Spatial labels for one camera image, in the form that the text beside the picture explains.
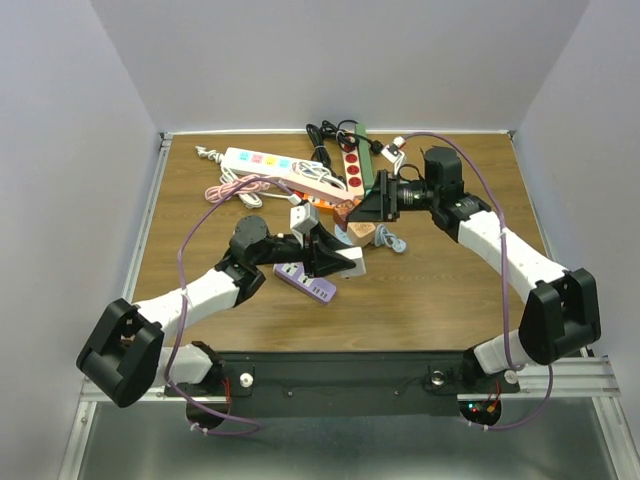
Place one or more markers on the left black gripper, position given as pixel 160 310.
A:
pixel 317 252

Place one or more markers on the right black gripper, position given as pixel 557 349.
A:
pixel 378 206

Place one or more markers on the light blue round socket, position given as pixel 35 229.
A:
pixel 342 236

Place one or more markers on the peach cube socket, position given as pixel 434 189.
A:
pixel 361 233

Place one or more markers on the dark red cube socket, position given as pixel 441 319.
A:
pixel 342 210

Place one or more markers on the white cube adapter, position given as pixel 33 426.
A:
pixel 356 256

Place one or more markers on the purple power strip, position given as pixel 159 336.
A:
pixel 294 275

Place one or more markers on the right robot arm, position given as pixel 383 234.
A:
pixel 561 313

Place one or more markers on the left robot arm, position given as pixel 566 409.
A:
pixel 126 353

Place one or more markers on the cream red-outlet power strip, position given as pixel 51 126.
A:
pixel 351 161

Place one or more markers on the orange power strip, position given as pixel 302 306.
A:
pixel 319 203

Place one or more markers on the pink power strip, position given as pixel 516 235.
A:
pixel 317 181

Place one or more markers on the green power strip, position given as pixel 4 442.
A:
pixel 364 156

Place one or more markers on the white multicolour power strip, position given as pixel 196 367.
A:
pixel 247 162

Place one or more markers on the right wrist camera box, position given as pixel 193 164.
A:
pixel 393 153

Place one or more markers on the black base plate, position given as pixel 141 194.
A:
pixel 325 384

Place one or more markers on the right aluminium frame rail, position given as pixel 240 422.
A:
pixel 572 378

